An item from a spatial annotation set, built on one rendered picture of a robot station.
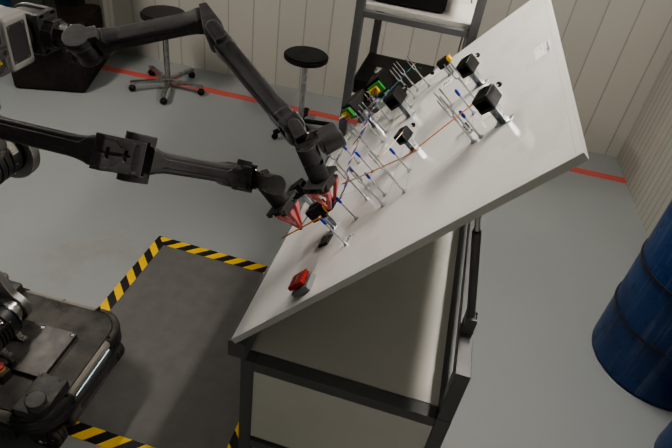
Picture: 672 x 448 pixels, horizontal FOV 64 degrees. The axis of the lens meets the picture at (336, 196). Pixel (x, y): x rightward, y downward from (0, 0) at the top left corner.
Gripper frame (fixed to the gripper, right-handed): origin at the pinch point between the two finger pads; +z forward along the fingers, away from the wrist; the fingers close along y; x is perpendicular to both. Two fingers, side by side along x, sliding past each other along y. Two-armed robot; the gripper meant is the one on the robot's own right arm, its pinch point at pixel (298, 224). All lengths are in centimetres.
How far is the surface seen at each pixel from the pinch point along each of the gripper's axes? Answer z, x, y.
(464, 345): 38, -41, -16
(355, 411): 44, -8, -33
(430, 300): 49, -15, 11
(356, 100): -6, 5, 66
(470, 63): -10, -51, 45
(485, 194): -6, -68, -15
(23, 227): -30, 207, 20
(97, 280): 8, 159, 9
